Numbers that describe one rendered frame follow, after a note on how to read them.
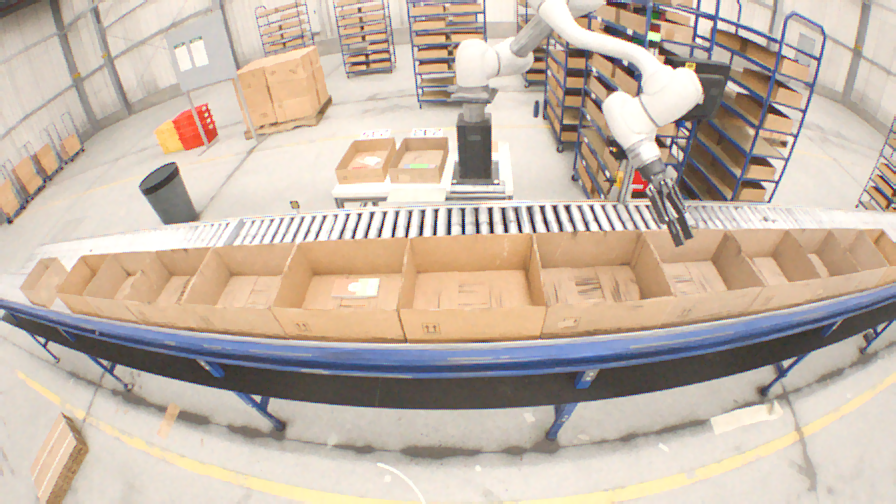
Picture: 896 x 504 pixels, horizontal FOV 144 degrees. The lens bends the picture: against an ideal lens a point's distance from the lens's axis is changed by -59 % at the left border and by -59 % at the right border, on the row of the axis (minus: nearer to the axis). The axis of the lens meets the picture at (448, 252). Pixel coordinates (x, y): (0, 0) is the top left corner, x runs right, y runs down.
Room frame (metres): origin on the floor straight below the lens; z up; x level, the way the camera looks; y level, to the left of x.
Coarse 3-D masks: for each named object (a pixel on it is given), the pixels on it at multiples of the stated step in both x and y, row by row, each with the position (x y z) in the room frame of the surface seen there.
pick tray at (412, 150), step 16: (400, 144) 1.95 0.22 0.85; (416, 144) 2.03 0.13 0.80; (432, 144) 2.01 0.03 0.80; (448, 144) 1.97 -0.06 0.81; (400, 160) 1.90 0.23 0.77; (416, 160) 1.89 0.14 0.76; (432, 160) 1.87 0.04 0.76; (400, 176) 1.66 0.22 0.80; (416, 176) 1.64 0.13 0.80; (432, 176) 1.63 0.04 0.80
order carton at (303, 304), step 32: (320, 256) 0.89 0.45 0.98; (352, 256) 0.88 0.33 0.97; (384, 256) 0.87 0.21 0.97; (288, 288) 0.73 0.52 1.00; (320, 288) 0.82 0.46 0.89; (384, 288) 0.79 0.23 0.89; (288, 320) 0.60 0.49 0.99; (320, 320) 0.59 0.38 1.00; (352, 320) 0.58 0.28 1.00; (384, 320) 0.57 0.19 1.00
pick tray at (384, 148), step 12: (360, 144) 2.10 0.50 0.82; (372, 144) 2.09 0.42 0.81; (384, 144) 2.08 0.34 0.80; (348, 156) 1.97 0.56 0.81; (384, 156) 1.99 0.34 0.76; (336, 168) 1.76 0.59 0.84; (348, 168) 1.90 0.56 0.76; (360, 168) 1.71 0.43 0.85; (372, 168) 1.70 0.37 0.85; (384, 168) 1.74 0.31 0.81; (348, 180) 1.72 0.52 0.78; (360, 180) 1.71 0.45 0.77; (372, 180) 1.70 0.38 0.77; (384, 180) 1.70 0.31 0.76
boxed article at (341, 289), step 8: (336, 280) 0.84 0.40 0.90; (344, 280) 0.83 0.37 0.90; (352, 280) 0.83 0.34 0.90; (360, 280) 0.83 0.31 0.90; (368, 280) 0.82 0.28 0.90; (376, 280) 0.82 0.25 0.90; (336, 288) 0.80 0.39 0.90; (344, 288) 0.80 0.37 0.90; (352, 288) 0.79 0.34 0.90; (360, 288) 0.79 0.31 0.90; (368, 288) 0.79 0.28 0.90; (376, 288) 0.78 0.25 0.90; (336, 296) 0.77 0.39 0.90; (344, 296) 0.76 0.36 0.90; (352, 296) 0.76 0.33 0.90; (360, 296) 0.76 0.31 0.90; (368, 296) 0.76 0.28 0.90; (376, 296) 0.76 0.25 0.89
